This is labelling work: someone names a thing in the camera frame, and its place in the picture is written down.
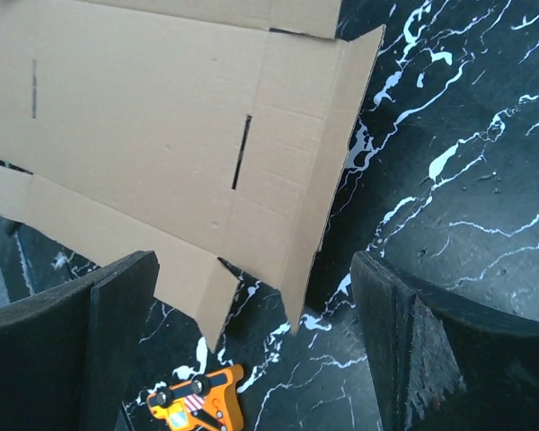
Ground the large cardboard box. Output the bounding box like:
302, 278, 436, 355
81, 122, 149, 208
0, 1, 384, 347

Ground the orange toy truck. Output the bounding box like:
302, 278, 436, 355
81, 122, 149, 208
146, 364, 244, 431

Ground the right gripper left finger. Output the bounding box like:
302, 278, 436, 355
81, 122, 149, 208
0, 251, 158, 430

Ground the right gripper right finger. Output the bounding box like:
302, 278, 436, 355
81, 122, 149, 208
350, 251, 539, 430

